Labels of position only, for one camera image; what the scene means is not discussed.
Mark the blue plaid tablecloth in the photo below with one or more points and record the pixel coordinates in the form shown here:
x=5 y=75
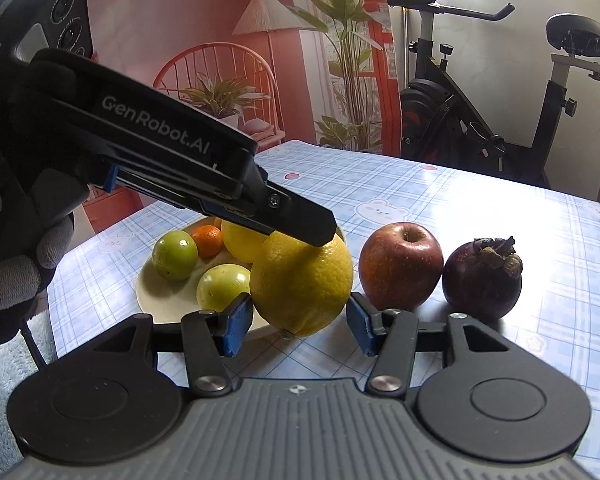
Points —
x=480 y=195

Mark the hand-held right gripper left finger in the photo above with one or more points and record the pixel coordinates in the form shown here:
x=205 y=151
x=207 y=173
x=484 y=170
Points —
x=237 y=327

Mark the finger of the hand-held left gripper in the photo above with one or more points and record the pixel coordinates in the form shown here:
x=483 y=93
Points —
x=300 y=215

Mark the beige round plate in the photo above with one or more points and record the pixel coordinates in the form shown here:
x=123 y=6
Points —
x=167 y=302

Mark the yellow lemon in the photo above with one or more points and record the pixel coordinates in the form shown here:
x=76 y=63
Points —
x=240 y=242
x=305 y=285

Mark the black exercise bike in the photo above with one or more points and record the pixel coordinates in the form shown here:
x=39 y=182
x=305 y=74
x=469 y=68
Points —
x=430 y=125

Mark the red apple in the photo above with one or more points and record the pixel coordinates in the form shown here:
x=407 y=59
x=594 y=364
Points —
x=400 y=270

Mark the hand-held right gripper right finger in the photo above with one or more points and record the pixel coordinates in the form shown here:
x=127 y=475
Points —
x=360 y=330

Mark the dark purple mangosteen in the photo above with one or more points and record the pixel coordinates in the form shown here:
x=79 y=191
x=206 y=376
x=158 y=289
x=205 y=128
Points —
x=480 y=280

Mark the orange mandarin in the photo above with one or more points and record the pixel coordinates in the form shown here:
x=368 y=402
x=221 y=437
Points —
x=207 y=242

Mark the white fluffy rug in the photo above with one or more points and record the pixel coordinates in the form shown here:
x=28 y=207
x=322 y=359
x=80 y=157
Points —
x=0 y=385

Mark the green round fruit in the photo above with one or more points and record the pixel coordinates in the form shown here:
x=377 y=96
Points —
x=175 y=257
x=220 y=287

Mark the person's left hand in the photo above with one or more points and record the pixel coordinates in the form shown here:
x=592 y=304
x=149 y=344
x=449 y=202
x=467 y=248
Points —
x=10 y=210

